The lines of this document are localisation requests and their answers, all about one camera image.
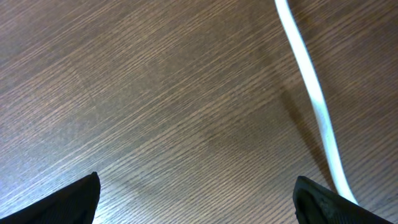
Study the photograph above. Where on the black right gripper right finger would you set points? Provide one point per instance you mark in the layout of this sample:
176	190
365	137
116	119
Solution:
315	204

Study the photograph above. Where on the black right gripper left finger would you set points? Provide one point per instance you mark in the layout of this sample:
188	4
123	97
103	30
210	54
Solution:
75	203

